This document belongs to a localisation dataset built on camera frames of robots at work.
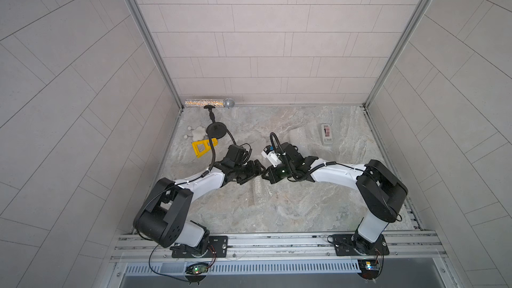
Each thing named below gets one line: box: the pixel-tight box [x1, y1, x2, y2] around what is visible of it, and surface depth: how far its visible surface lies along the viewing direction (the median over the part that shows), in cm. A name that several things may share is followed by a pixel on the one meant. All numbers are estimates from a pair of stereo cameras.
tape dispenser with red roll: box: [320, 123, 334, 144], surface depth 101 cm
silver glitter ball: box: [224, 98, 236, 109], surface depth 90 cm
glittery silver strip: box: [184, 98, 225, 108], surface depth 90 cm
